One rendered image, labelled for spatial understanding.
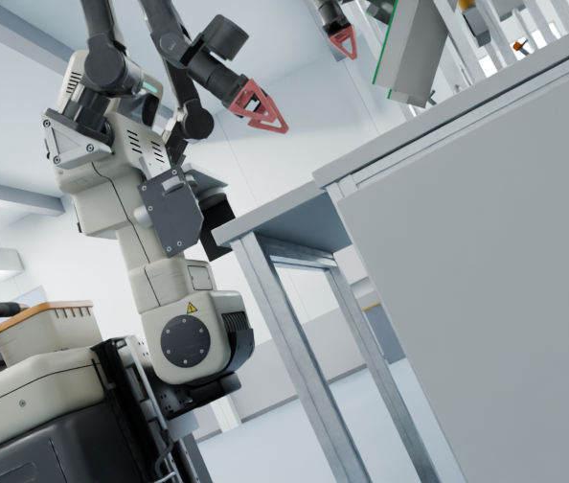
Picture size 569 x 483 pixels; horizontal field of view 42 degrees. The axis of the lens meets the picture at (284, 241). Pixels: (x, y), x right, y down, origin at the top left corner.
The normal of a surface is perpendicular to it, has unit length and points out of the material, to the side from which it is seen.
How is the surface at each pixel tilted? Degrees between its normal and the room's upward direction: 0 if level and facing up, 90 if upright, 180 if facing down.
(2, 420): 90
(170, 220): 90
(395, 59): 90
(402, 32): 90
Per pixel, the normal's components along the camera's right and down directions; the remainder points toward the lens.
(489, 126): -0.33, 0.00
